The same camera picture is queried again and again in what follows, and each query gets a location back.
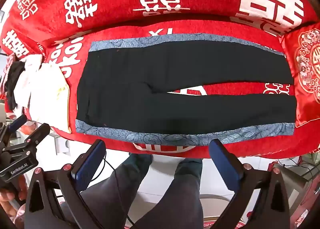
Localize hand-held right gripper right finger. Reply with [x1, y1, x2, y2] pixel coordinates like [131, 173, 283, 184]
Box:
[209, 139, 290, 229]

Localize black pants with grey stripes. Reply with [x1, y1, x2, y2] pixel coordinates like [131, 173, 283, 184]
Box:
[75, 33, 298, 147]

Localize person's right leg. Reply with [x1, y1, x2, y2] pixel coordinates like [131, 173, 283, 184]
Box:
[139, 157, 204, 229]

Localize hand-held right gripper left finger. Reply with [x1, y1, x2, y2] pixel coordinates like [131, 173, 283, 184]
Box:
[24, 139, 107, 229]

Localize red embroidered cushion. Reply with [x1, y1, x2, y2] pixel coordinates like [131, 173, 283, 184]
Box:
[280, 22, 320, 128]

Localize person's left hand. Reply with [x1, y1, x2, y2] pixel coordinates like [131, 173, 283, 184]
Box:
[0, 181, 27, 217]

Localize person's leg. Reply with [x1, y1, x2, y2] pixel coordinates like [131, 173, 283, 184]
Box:
[75, 154, 153, 229]
[139, 157, 204, 229]

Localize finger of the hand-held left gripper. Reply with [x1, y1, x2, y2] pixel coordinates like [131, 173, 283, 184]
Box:
[9, 114, 27, 132]
[6, 123, 50, 155]

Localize person's left leg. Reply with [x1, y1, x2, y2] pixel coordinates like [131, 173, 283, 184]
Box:
[75, 154, 153, 229]

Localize black cloth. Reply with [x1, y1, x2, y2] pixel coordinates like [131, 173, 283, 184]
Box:
[4, 61, 27, 109]

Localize black cable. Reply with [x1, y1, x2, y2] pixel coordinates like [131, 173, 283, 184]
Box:
[101, 152, 137, 229]

